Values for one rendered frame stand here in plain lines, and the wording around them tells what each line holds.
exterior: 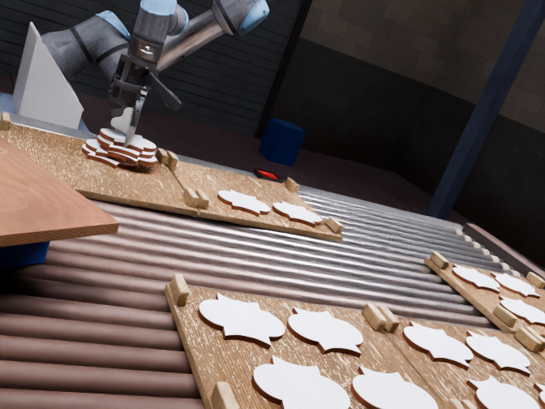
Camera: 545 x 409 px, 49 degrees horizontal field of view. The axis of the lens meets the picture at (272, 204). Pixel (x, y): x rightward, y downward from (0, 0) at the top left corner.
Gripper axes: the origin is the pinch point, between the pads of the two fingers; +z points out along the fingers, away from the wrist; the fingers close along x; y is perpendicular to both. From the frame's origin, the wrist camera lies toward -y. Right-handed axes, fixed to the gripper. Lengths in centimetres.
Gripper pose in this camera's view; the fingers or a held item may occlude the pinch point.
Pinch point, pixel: (128, 139)
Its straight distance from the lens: 152.5
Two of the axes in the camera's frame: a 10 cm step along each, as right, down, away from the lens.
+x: 2.3, 3.8, -9.0
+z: -3.5, 8.9, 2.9
